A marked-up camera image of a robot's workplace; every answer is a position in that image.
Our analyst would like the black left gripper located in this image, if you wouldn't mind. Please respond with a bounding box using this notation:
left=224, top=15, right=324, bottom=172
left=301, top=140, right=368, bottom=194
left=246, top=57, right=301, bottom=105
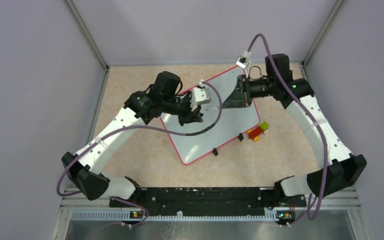
left=162, top=91, right=203, bottom=126

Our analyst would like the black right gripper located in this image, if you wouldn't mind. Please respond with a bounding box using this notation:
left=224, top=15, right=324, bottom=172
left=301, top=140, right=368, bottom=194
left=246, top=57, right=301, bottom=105
left=221, top=74, right=276, bottom=109

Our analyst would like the pink framed whiteboard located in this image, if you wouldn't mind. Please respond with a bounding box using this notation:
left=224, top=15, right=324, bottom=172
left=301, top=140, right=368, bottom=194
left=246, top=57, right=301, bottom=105
left=160, top=66, right=261, bottom=165

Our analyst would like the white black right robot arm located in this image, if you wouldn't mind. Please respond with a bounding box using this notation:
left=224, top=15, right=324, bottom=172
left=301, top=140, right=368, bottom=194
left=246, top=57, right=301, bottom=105
left=222, top=53, right=367, bottom=206

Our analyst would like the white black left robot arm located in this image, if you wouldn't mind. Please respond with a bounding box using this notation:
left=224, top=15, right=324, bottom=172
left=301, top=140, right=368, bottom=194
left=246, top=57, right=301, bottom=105
left=61, top=71, right=211, bottom=207

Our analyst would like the black whiteboard clip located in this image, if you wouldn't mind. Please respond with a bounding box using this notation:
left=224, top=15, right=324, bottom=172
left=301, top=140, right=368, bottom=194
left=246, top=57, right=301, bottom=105
left=237, top=133, right=244, bottom=142
left=211, top=148, right=219, bottom=156

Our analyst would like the green lego brick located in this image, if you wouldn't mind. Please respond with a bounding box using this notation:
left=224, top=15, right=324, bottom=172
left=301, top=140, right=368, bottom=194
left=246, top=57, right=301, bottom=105
left=258, top=121, right=269, bottom=132

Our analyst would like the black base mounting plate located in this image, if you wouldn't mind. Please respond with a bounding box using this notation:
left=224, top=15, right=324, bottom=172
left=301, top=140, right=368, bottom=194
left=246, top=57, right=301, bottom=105
left=109, top=186, right=306, bottom=218

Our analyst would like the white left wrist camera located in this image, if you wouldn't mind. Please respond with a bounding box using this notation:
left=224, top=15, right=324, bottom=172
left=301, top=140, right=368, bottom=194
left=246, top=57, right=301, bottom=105
left=190, top=79, right=211, bottom=111

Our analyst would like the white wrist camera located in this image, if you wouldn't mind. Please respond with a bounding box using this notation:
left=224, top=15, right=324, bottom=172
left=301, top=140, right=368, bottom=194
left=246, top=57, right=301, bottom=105
left=190, top=79, right=211, bottom=111
left=235, top=50, right=252, bottom=69

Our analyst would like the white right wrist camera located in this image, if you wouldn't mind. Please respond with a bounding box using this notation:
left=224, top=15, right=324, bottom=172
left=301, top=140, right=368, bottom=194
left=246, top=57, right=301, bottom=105
left=235, top=50, right=252, bottom=69

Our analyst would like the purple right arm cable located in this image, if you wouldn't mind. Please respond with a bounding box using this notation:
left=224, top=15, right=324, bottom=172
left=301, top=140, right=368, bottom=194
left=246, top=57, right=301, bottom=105
left=246, top=33, right=329, bottom=228

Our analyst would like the aluminium frame rail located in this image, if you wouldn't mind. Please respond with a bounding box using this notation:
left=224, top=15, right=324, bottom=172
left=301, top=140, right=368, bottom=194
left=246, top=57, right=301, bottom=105
left=51, top=187, right=373, bottom=240

